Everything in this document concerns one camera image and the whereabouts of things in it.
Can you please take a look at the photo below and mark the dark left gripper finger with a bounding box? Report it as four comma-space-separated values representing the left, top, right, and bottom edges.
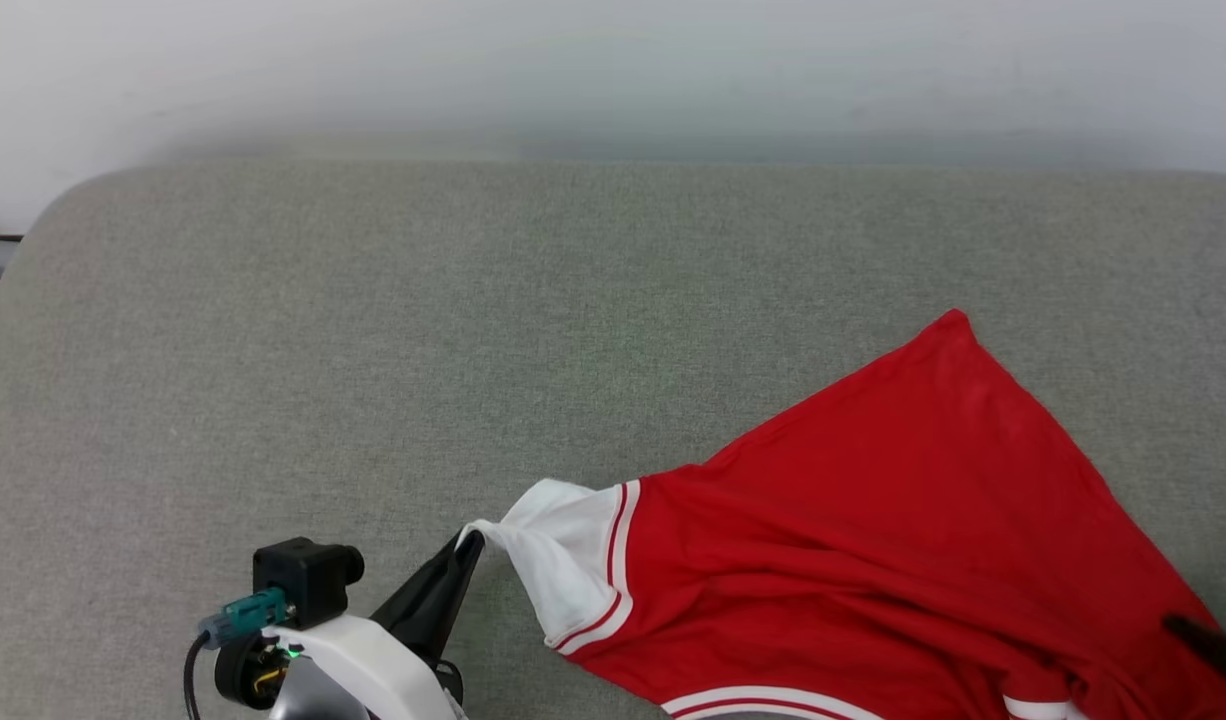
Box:
370, 530, 481, 641
413, 535, 486, 665

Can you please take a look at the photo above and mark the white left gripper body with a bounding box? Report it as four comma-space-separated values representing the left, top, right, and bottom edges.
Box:
263, 614, 466, 720

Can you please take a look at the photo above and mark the red garment with white trim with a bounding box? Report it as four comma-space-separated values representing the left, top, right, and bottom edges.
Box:
460, 308, 1226, 720

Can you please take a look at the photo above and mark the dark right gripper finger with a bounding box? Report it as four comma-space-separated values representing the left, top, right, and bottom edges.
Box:
1163, 614, 1226, 687

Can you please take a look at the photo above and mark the teal left camera connector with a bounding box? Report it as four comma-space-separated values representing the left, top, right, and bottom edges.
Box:
198, 588, 296, 649

